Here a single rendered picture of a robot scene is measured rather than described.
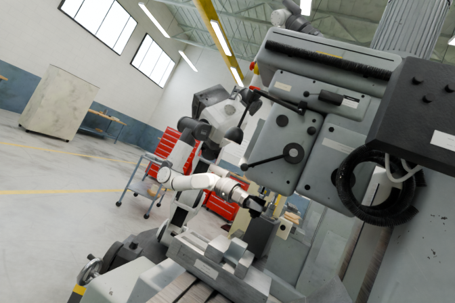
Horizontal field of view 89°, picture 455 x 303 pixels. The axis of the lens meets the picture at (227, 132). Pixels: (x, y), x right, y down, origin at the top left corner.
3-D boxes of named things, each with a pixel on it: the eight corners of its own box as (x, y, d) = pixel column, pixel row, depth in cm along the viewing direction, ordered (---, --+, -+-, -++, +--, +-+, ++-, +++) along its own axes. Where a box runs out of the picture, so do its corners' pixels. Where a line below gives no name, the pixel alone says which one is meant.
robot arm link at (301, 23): (305, 57, 104) (288, 42, 109) (322, 44, 103) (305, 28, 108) (305, 40, 93) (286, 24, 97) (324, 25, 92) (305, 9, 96)
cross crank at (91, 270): (64, 284, 95) (78, 256, 96) (88, 274, 106) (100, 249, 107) (91, 308, 89) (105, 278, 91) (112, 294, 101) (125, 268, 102)
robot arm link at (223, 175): (217, 199, 92) (197, 187, 99) (231, 198, 101) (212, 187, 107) (227, 173, 92) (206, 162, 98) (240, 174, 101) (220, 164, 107)
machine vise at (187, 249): (164, 255, 78) (179, 224, 79) (183, 245, 92) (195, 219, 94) (258, 320, 67) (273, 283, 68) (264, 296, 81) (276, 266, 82)
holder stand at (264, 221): (238, 246, 119) (254, 210, 121) (250, 240, 138) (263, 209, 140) (259, 260, 113) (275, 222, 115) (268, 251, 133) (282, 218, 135)
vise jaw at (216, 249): (202, 254, 75) (208, 243, 76) (216, 243, 89) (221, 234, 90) (219, 264, 73) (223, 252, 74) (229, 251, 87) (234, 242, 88)
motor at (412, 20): (370, 51, 80) (401, -26, 83) (355, 77, 99) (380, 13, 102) (437, 67, 73) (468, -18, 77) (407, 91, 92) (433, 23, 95)
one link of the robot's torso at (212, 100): (178, 129, 152) (184, 90, 124) (217, 111, 170) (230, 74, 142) (204, 164, 142) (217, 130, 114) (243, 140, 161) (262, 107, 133)
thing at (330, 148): (294, 191, 74) (325, 119, 76) (293, 191, 97) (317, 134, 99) (357, 220, 68) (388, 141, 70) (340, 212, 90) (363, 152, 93)
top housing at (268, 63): (252, 58, 87) (269, 21, 89) (261, 86, 112) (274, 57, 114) (389, 98, 72) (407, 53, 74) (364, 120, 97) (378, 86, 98)
